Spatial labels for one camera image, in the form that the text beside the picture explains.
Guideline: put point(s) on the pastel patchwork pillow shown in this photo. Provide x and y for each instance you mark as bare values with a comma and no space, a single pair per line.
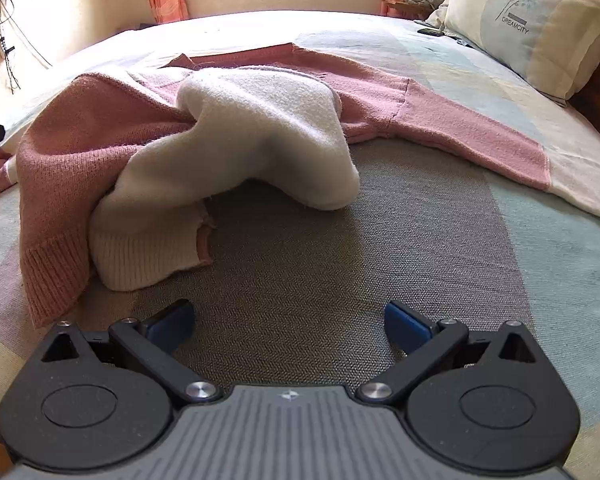
553,44

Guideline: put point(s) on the pastel patchwork bed sheet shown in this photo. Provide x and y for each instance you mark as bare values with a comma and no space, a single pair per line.
296,295

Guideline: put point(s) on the white power strip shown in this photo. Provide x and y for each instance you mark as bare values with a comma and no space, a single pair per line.
4,47

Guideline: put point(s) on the wooden nightstand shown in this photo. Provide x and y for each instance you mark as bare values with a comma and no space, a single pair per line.
411,10

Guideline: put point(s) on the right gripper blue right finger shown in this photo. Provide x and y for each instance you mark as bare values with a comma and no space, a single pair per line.
427,345

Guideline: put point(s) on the small dark remote on bed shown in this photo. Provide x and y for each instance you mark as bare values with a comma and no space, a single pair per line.
431,32

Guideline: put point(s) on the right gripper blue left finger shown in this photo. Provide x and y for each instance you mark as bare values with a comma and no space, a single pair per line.
147,346

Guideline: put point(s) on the pink and white knit sweater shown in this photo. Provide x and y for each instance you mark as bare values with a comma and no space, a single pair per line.
114,172

